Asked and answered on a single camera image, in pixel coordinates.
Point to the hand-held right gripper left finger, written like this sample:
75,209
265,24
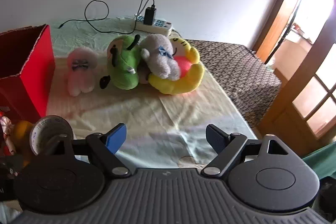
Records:
116,138

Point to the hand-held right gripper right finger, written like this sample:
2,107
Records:
215,138

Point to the grey round cup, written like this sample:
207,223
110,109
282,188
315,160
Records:
50,129

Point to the green plush toy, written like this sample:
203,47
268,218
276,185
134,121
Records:
123,66

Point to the yellow gourd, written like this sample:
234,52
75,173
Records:
22,134

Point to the red cardboard box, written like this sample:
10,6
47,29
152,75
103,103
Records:
26,82

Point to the red white patterned scarf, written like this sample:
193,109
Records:
5,129

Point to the pale green bedsheet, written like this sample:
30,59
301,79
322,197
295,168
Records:
147,113

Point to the yellow plush toy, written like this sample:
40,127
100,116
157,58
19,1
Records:
181,82

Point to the brown woven mat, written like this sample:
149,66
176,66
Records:
236,74

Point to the wooden door with glass panes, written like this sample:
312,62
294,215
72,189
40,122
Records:
286,119

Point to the pink plush toy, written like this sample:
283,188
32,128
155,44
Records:
80,74

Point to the grey elephant plush toy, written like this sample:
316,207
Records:
160,56

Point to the green cloth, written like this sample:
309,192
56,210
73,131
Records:
323,161

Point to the white power strip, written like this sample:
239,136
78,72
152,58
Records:
160,26

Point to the black charger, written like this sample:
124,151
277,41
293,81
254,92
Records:
149,16

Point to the wooden door frame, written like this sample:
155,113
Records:
278,16

